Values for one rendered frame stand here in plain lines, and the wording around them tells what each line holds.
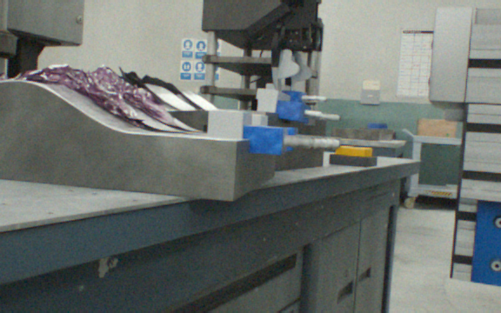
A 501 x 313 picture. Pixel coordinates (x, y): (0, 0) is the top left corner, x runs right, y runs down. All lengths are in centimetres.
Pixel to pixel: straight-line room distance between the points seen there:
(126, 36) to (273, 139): 809
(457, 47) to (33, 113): 41
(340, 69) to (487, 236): 682
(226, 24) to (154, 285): 451
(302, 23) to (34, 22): 78
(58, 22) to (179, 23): 659
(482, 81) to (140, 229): 34
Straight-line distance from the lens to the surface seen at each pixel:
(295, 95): 112
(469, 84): 54
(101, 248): 41
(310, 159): 95
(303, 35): 113
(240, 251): 70
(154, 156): 49
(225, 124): 53
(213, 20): 505
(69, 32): 167
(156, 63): 827
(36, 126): 55
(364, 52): 734
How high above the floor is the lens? 87
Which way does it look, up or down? 3 degrees down
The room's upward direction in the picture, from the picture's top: 4 degrees clockwise
